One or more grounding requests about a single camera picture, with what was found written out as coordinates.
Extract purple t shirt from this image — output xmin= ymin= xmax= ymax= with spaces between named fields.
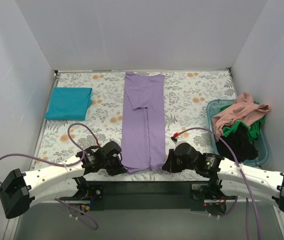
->
xmin=121 ymin=72 xmax=166 ymax=173

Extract floral table mat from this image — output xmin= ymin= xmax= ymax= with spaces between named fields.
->
xmin=31 ymin=71 xmax=237 ymax=170

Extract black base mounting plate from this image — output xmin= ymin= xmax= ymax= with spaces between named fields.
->
xmin=59 ymin=181 xmax=229 ymax=213

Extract black t shirt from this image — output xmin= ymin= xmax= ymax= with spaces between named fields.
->
xmin=221 ymin=122 xmax=258 ymax=163

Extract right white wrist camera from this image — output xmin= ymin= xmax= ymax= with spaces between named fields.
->
xmin=171 ymin=132 xmax=187 ymax=148

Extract green t shirt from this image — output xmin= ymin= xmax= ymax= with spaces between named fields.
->
xmin=220 ymin=105 xmax=265 ymax=142

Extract teal plastic basket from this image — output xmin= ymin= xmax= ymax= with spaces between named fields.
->
xmin=206 ymin=99 xmax=269 ymax=167

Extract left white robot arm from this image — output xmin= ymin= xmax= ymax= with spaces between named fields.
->
xmin=0 ymin=141 xmax=126 ymax=219

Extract folded teal t shirt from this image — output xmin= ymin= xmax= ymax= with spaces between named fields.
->
xmin=44 ymin=87 xmax=92 ymax=121

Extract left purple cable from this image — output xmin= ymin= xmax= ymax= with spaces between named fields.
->
xmin=0 ymin=122 xmax=99 ymax=231

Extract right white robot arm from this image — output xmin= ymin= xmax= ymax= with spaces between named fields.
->
xmin=162 ymin=142 xmax=284 ymax=212

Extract pink t shirt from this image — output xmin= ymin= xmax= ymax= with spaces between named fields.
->
xmin=212 ymin=92 xmax=271 ymax=136

